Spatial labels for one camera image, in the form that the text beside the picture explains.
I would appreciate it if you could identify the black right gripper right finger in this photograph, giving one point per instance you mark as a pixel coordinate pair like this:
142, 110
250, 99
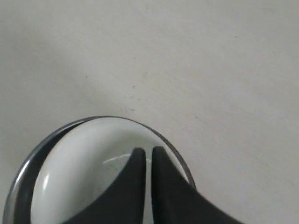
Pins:
175, 201

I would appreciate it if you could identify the ribbed stainless steel bowl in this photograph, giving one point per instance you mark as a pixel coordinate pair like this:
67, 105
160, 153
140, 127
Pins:
18, 201

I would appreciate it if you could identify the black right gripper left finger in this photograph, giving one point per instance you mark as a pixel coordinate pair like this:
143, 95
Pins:
123, 201

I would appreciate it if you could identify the white ceramic bowl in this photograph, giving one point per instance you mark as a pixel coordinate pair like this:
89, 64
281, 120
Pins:
81, 166

